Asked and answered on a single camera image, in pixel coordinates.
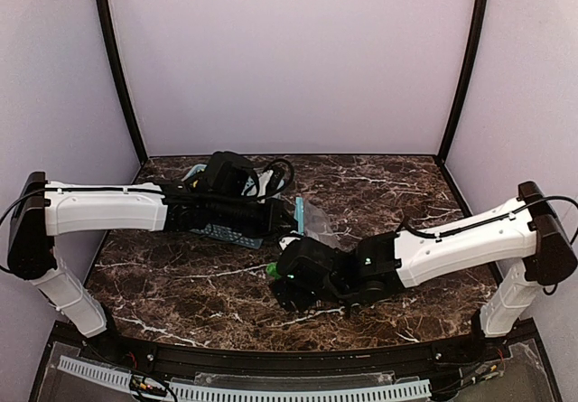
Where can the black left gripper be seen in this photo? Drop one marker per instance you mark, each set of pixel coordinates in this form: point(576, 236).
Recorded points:
point(280, 217)

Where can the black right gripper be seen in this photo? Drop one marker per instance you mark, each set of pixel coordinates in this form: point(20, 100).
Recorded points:
point(289, 294)

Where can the long green toy cucumber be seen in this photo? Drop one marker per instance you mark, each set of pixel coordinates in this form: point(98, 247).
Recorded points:
point(271, 270)

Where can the clear zip top bag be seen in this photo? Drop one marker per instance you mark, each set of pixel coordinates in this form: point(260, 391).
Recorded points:
point(313, 222)

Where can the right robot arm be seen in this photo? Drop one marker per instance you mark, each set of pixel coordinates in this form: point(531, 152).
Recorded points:
point(525, 229)

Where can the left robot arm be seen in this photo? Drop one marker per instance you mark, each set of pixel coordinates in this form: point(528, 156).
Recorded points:
point(226, 198)

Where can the light blue plastic basket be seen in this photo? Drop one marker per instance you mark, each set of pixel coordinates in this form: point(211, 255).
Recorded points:
point(244, 224)

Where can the black front frame rail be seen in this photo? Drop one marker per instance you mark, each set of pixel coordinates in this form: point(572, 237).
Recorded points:
point(441, 360)

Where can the white slotted cable duct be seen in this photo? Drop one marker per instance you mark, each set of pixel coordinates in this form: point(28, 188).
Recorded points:
point(220, 387)

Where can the left black corner post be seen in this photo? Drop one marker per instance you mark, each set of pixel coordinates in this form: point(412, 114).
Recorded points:
point(119, 79)

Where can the black corner post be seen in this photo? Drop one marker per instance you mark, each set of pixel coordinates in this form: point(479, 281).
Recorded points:
point(464, 80)
point(119, 79)

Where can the right black corner post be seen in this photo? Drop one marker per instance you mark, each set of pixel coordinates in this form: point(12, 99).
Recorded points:
point(464, 80)

